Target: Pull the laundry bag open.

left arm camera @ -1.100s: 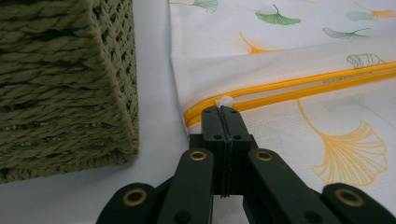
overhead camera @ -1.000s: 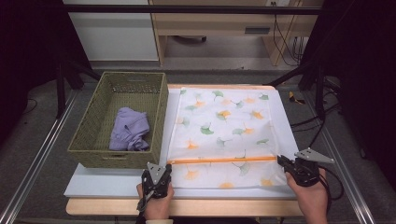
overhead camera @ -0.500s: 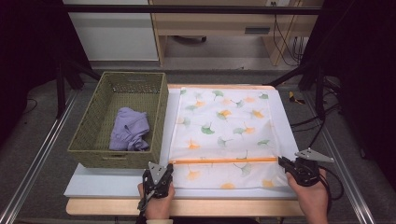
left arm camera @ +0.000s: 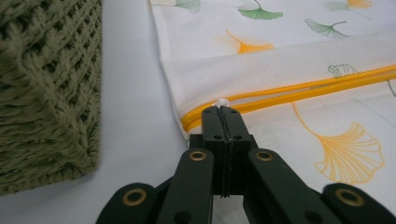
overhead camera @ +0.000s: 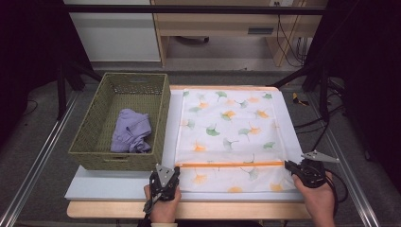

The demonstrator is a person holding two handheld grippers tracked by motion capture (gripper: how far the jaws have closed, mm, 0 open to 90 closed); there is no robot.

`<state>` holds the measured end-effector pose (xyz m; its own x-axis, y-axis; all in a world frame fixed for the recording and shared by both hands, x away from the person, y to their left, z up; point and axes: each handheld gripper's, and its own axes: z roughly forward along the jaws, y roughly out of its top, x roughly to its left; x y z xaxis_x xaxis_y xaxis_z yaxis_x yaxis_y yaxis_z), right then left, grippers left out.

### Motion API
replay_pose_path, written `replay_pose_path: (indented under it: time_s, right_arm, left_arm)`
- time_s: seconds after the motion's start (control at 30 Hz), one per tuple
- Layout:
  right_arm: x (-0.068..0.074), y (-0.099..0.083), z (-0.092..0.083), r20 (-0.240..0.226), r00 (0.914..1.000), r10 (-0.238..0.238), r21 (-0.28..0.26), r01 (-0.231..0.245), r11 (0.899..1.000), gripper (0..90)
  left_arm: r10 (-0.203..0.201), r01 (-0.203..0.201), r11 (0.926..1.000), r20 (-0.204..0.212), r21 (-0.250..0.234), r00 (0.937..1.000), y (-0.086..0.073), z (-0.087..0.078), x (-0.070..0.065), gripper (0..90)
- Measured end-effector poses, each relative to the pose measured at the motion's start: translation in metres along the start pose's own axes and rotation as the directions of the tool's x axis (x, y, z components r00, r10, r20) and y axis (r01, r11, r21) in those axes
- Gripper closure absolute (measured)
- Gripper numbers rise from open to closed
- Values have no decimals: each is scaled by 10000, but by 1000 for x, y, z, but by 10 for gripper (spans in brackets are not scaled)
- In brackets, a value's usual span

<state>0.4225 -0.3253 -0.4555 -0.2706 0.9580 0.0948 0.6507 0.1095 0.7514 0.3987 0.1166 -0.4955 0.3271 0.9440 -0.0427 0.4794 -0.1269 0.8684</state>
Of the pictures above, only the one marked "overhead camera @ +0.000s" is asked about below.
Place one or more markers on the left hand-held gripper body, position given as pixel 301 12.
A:
pixel 165 176

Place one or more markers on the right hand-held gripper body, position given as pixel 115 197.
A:
pixel 313 173

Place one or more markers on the purple garment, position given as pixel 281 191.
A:
pixel 130 130

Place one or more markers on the white leaf-print mesh laundry bag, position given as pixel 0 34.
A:
pixel 233 126

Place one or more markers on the green woven basket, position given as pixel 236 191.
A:
pixel 94 142

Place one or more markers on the person's right hand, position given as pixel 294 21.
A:
pixel 320 205

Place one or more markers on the person's left hand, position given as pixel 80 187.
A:
pixel 164 211

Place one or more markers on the white board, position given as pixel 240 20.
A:
pixel 119 186

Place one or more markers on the yellow and black tool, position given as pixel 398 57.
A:
pixel 298 100

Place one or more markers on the black metal stand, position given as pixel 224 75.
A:
pixel 61 94
pixel 324 94

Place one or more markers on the black curtain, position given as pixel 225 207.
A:
pixel 25 47
pixel 372 63

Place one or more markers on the dark chair base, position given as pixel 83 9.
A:
pixel 192 39

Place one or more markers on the white cabinet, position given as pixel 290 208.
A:
pixel 116 34

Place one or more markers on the wooden desk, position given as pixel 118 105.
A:
pixel 220 23

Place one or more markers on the black horizontal bar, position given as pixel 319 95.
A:
pixel 189 9

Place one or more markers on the aluminium rail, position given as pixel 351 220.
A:
pixel 346 176
pixel 38 164

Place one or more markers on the white wall socket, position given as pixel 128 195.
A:
pixel 282 2

